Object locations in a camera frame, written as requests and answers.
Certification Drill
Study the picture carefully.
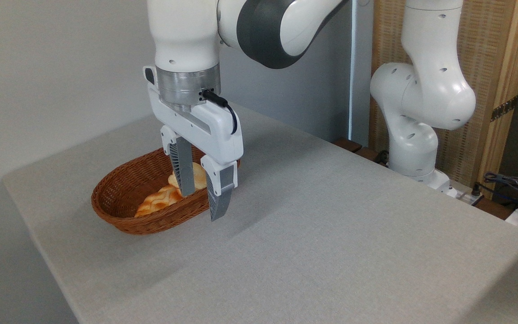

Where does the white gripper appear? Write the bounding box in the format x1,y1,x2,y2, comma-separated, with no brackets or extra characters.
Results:
143,66,244,222

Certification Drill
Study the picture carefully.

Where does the round bread roll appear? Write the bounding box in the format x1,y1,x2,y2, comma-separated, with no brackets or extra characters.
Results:
168,162,208,190

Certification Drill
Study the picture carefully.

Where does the braided bread loaf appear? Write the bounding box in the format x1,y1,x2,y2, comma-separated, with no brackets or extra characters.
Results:
134,183,183,218

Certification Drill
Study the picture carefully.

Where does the brown wicker basket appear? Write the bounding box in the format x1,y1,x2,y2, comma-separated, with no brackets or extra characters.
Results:
91,145,242,235

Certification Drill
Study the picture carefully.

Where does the wooden woven screen panel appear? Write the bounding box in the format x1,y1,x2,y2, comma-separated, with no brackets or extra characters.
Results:
369,0,518,199

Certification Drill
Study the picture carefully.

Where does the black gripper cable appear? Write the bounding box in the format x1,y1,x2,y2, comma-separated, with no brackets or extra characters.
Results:
199,89,239,135

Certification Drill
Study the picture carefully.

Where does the white vertical partition post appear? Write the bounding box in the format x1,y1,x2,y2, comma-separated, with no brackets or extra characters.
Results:
348,0,359,141

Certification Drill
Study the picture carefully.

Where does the black cable bundle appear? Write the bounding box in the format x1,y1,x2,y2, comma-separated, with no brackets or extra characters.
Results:
476,171,518,212

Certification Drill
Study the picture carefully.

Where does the black metal hinge bracket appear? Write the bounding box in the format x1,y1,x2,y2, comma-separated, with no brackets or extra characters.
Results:
490,95,518,122

